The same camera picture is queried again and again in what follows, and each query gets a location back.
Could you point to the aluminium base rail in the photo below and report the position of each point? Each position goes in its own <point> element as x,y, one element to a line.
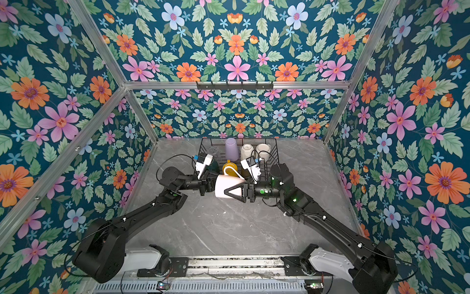
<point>249,262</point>

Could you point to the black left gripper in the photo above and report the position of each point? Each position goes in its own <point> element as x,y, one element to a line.
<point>207,185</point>

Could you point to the black wire dish rack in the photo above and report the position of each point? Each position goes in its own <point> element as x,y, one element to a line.
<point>217,164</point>

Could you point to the pink mug white inside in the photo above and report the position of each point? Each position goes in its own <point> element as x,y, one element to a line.
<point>224,182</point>

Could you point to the yellow mug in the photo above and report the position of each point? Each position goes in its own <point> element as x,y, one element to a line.
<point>230,169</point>

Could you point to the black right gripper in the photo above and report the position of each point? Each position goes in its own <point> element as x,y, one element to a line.
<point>248,191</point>

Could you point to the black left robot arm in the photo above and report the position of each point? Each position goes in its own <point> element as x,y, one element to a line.
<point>102,253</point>

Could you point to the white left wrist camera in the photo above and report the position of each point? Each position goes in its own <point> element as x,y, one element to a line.
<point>202,162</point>

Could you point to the black hook rail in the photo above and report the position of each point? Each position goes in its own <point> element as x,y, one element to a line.
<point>228,86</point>

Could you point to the clear glass cup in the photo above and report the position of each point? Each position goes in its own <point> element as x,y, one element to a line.
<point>213,151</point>

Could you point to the lilac plastic cup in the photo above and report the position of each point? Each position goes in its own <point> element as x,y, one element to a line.
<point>231,149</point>

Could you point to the white faceted mug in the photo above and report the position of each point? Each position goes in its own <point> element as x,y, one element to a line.
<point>246,151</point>

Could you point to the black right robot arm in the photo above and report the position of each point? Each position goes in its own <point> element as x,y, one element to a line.
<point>297,204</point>

